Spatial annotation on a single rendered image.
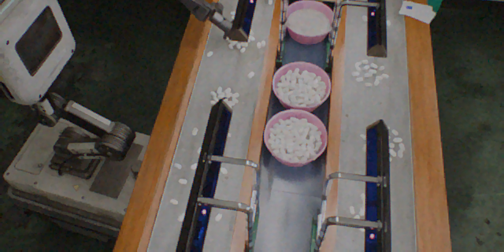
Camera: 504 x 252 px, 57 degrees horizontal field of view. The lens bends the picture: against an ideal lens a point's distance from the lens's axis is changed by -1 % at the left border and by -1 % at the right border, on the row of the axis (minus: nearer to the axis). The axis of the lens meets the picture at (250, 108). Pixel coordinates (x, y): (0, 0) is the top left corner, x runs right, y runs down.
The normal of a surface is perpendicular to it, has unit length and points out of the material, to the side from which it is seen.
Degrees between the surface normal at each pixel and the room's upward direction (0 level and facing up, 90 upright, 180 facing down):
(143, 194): 0
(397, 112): 0
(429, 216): 0
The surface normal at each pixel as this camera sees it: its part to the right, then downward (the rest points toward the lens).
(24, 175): 0.00, -0.59
